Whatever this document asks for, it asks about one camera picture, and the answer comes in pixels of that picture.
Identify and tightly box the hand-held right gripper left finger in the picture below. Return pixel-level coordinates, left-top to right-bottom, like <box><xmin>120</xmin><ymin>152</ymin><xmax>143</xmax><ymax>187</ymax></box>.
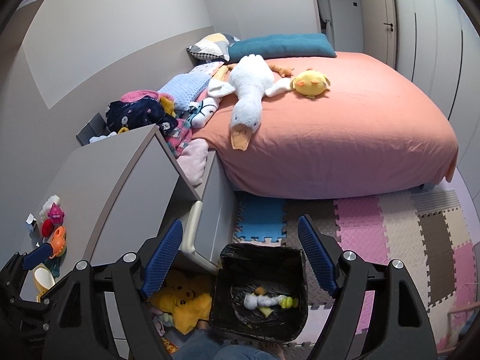
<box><xmin>41</xmin><ymin>217</ymin><xmax>184</xmax><ymax>360</ymax></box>

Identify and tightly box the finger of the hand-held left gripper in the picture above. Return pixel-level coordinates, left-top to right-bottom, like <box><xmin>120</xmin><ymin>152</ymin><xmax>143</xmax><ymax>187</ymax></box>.
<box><xmin>0</xmin><ymin>243</ymin><xmax>52</xmax><ymax>301</ymax></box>

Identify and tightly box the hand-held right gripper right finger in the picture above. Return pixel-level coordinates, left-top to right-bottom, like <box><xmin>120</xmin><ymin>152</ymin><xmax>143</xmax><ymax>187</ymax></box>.
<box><xmin>297</xmin><ymin>215</ymin><xmax>440</xmax><ymax>360</ymax></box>

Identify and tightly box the yellow plastic toy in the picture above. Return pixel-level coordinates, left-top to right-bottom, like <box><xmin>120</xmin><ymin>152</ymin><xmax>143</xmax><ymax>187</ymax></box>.
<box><xmin>32</xmin><ymin>263</ymin><xmax>56</xmax><ymax>302</ymax></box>

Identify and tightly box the orange toy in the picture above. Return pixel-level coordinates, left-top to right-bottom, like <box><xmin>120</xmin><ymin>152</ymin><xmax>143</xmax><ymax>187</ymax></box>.
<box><xmin>50</xmin><ymin>225</ymin><xmax>68</xmax><ymax>257</ymax></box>

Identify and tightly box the small grey box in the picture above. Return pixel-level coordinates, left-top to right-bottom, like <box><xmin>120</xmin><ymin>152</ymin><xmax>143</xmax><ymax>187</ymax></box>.
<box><xmin>25</xmin><ymin>213</ymin><xmax>41</xmax><ymax>238</ymax></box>

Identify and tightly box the pink toy figure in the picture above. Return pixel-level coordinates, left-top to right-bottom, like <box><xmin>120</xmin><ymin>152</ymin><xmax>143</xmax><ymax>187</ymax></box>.
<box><xmin>47</xmin><ymin>202</ymin><xmax>66</xmax><ymax>221</ymax></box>

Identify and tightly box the black trash bin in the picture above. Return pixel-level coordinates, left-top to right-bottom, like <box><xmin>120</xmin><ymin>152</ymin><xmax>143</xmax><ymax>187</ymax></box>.
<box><xmin>208</xmin><ymin>243</ymin><xmax>309</xmax><ymax>343</ymax></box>

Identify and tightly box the small white toy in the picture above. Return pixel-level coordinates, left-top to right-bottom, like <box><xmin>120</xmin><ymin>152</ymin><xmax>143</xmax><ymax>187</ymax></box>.
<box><xmin>244</xmin><ymin>292</ymin><xmax>282</xmax><ymax>310</ymax></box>

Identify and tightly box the yellow star plush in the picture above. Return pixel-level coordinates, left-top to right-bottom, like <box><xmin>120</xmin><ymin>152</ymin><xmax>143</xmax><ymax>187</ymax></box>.
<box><xmin>150</xmin><ymin>272</ymin><xmax>214</xmax><ymax>334</ymax></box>

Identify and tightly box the foam puzzle floor mat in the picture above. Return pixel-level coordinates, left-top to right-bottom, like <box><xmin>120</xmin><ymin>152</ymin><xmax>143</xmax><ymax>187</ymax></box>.
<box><xmin>232</xmin><ymin>187</ymin><xmax>477</xmax><ymax>349</ymax></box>

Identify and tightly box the grey bedside cabinet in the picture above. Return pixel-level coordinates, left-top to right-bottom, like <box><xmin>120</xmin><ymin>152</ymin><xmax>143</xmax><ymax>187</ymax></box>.
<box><xmin>182</xmin><ymin>150</ymin><xmax>241</xmax><ymax>271</ymax></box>

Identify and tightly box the grey desk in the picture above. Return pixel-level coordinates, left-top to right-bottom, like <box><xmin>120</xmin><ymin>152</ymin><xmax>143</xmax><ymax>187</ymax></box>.
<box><xmin>17</xmin><ymin>124</ymin><xmax>201</xmax><ymax>353</ymax></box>

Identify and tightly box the pale pink cloth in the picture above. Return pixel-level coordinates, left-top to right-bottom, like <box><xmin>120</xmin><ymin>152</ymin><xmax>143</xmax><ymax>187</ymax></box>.
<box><xmin>176</xmin><ymin>139</ymin><xmax>209</xmax><ymax>186</ymax></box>

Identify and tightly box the person's leg in jeans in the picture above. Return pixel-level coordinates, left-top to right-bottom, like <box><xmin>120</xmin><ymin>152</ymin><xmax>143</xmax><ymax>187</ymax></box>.
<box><xmin>176</xmin><ymin>328</ymin><xmax>286</xmax><ymax>360</ymax></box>

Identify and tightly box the pink printed blanket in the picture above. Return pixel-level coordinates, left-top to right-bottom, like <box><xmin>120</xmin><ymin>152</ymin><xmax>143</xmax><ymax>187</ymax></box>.
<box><xmin>163</xmin><ymin>118</ymin><xmax>194</xmax><ymax>158</ymax></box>

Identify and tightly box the bed with salmon sheet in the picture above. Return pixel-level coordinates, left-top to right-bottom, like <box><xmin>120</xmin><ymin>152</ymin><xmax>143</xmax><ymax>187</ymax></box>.
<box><xmin>202</xmin><ymin>50</ymin><xmax>460</xmax><ymax>199</ymax></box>

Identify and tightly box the small white cloth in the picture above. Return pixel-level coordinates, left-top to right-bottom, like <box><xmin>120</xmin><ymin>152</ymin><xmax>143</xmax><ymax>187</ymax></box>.
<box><xmin>89</xmin><ymin>132</ymin><xmax>118</xmax><ymax>144</ymax></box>

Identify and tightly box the black chair back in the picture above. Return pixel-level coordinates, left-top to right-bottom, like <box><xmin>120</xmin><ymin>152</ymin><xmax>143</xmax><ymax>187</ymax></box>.
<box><xmin>76</xmin><ymin>112</ymin><xmax>107</xmax><ymax>145</ymax></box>

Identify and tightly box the navy printed blanket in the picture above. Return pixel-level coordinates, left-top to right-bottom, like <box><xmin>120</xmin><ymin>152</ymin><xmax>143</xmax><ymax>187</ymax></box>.
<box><xmin>106</xmin><ymin>97</ymin><xmax>179</xmax><ymax>136</ymax></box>

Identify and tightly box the white printed cloth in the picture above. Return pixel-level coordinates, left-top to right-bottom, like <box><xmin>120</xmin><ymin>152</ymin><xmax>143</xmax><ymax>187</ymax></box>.
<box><xmin>185</xmin><ymin>95</ymin><xmax>220</xmax><ymax>128</ymax></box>

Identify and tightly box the pink towel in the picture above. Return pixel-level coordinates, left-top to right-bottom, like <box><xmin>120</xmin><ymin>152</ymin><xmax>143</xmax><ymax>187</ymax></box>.
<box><xmin>120</xmin><ymin>90</ymin><xmax>162</xmax><ymax>104</ymax></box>

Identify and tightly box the light blue blanket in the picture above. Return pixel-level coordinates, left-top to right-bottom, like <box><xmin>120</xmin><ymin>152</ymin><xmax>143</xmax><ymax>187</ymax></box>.
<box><xmin>157</xmin><ymin>73</ymin><xmax>212</xmax><ymax>111</ymax></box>

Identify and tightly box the yellow chick plush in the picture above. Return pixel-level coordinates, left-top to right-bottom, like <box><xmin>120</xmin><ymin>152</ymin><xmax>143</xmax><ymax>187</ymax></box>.
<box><xmin>292</xmin><ymin>68</ymin><xmax>332</xmax><ymax>100</ymax></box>

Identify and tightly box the white goose plush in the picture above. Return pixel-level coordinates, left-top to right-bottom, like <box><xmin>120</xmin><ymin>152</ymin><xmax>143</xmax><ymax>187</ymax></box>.
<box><xmin>208</xmin><ymin>55</ymin><xmax>295</xmax><ymax>152</ymax></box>

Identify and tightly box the white dotted cloth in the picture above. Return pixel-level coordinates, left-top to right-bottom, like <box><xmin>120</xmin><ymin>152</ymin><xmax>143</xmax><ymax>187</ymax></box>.
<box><xmin>189</xmin><ymin>61</ymin><xmax>231</xmax><ymax>83</ymax></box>

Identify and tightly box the teal pillow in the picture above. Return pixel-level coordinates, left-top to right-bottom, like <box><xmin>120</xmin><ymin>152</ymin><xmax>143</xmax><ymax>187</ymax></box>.
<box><xmin>227</xmin><ymin>33</ymin><xmax>337</xmax><ymax>62</ymax></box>

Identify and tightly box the patterned grey yellow pillow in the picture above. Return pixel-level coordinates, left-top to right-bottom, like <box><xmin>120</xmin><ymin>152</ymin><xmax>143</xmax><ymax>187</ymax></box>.
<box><xmin>187</xmin><ymin>33</ymin><xmax>241</xmax><ymax>62</ymax></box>

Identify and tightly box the grey wardrobe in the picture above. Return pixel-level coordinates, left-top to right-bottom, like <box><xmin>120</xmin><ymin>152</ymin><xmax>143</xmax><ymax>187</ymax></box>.
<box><xmin>394</xmin><ymin>0</ymin><xmax>480</xmax><ymax>166</ymax></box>

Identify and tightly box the grey door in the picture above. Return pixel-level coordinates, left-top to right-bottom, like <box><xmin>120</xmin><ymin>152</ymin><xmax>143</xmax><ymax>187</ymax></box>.
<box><xmin>354</xmin><ymin>0</ymin><xmax>398</xmax><ymax>70</ymax></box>

